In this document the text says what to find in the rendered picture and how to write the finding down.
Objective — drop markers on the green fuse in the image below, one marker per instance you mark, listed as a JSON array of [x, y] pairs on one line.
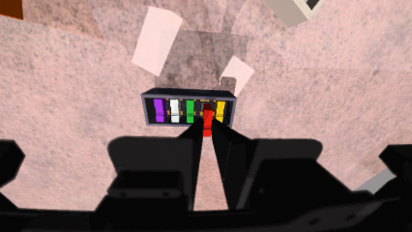
[[190, 111]]

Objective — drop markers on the dark grey fuse block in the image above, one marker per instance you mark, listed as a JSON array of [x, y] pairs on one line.
[[167, 107]]

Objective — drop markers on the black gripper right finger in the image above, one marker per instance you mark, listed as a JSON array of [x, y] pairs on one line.
[[238, 158]]

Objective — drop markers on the yellow fuse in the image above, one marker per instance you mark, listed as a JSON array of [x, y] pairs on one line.
[[219, 107]]

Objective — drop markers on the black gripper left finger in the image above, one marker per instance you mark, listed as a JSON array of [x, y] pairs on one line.
[[159, 153]]

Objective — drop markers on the red fuse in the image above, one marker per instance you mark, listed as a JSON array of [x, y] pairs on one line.
[[207, 117]]

